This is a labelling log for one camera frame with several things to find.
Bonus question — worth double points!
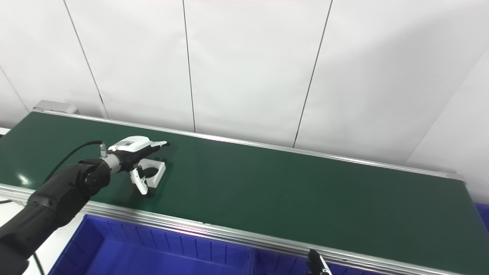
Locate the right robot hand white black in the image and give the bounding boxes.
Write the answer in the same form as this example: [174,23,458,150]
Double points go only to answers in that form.
[308,249,333,275]

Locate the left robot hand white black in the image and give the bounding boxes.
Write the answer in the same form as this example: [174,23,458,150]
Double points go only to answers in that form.
[108,136,171,195]

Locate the white square part with hole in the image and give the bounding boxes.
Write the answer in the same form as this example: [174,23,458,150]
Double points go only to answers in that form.
[136,159,167,188]

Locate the blue plastic bin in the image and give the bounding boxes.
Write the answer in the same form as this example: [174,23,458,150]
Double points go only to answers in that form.
[48,214,255,275]
[251,248,386,275]
[474,202,489,231]

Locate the grey conveyor end housing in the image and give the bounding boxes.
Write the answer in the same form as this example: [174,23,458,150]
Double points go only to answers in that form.
[32,100,79,115]

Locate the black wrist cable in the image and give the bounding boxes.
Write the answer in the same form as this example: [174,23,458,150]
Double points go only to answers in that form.
[41,140,107,186]

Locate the black cable under conveyor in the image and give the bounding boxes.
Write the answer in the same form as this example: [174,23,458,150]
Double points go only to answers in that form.
[32,252,45,275]

